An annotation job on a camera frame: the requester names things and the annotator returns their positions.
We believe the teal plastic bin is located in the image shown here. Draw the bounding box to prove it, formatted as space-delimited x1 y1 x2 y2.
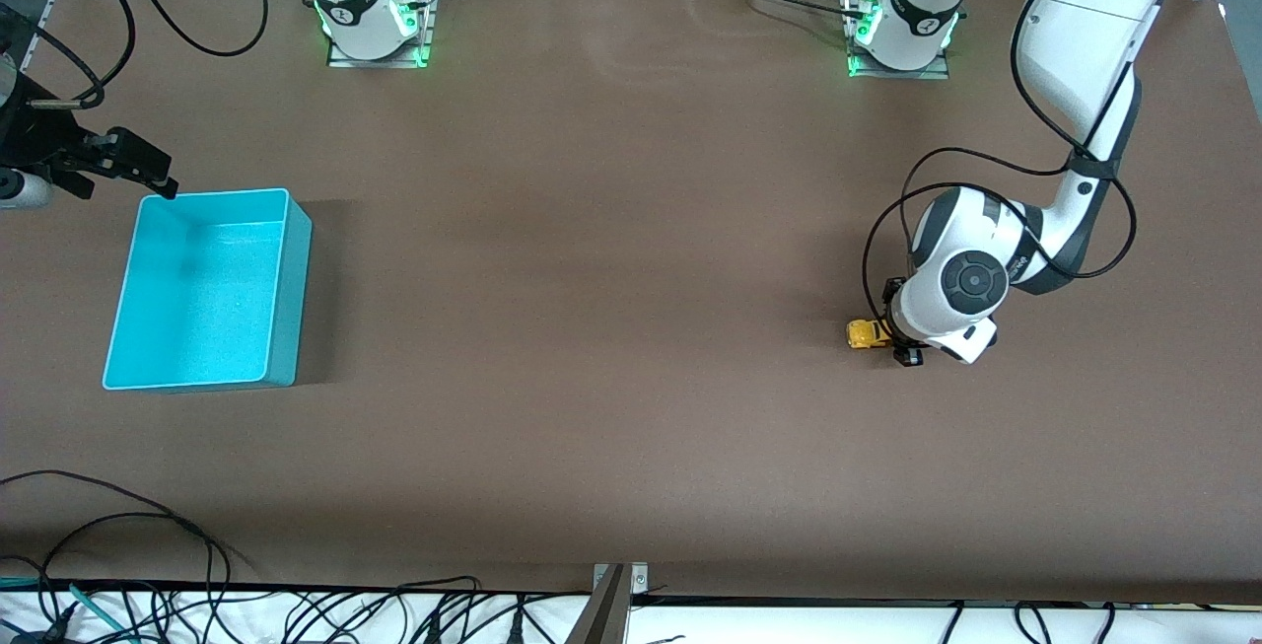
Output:
103 187 314 393

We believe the black tangled cable loop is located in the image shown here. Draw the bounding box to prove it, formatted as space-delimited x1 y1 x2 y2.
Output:
237 577 553 644

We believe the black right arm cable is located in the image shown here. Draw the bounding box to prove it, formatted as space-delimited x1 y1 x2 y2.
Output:
0 0 270 110

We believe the aluminium table edge strip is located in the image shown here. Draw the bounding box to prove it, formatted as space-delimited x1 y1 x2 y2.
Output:
18 0 100 73

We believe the small metal bracket plate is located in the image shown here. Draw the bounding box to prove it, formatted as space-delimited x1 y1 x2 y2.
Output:
592 562 649 594

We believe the small black cable loop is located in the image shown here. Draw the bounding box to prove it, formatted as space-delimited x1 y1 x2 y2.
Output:
39 513 216 644

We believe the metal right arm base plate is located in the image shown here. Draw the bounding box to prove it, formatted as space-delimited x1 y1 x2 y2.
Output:
327 0 436 69

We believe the aluminium profile bar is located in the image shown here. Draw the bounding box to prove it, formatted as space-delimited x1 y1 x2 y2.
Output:
565 565 632 644

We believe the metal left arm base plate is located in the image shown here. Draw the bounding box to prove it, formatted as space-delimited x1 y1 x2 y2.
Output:
848 0 950 81

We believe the teal cable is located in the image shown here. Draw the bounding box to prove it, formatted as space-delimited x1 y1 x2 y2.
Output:
0 575 114 644

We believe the large black cable loop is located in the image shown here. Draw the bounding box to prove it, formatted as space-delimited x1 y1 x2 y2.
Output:
0 470 233 644

